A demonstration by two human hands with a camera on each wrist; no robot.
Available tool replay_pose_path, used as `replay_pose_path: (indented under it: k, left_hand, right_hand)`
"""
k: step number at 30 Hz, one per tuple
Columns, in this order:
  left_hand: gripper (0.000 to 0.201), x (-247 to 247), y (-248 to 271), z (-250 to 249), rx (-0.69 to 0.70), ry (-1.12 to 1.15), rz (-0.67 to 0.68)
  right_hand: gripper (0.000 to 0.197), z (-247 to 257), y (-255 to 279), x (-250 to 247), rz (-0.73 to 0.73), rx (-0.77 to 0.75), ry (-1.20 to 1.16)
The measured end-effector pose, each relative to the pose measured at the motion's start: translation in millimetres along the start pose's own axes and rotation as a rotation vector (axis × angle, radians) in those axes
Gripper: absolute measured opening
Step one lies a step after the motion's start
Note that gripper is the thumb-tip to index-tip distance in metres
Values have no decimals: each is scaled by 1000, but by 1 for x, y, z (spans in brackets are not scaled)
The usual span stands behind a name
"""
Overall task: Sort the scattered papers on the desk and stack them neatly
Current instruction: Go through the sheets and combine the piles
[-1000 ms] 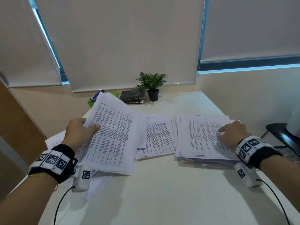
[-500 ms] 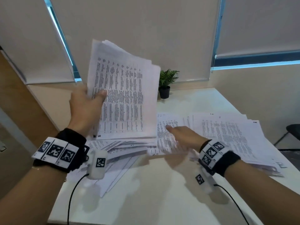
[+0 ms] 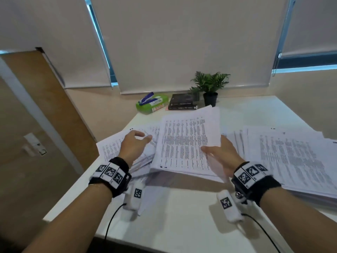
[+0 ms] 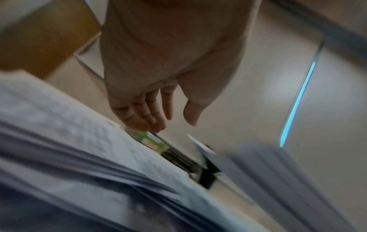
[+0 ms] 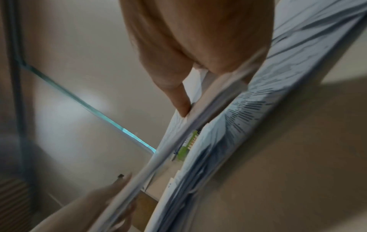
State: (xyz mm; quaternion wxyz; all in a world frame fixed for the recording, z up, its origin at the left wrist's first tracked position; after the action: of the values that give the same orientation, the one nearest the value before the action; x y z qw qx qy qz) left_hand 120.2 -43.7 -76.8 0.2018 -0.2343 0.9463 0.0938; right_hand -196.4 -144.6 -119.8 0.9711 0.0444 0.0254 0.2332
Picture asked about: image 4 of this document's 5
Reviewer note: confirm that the green plastic item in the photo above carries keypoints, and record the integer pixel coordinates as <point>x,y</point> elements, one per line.
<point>153,141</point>

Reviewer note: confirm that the stack of white papers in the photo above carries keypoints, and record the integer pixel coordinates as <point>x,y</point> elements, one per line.
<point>275,179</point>

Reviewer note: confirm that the open printed paper booklet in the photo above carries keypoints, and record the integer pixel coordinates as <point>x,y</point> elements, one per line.
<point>71,145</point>

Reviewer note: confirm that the brown wooden board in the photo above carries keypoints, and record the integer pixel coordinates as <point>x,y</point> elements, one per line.
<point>43,34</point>

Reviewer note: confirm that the blue glowing strip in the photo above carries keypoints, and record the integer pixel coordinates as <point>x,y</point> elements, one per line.
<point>298,104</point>

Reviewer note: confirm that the person's left hand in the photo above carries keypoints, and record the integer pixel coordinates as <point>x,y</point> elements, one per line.
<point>169,49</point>

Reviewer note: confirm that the black desk item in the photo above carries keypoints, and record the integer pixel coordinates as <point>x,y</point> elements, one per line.
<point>208,177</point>

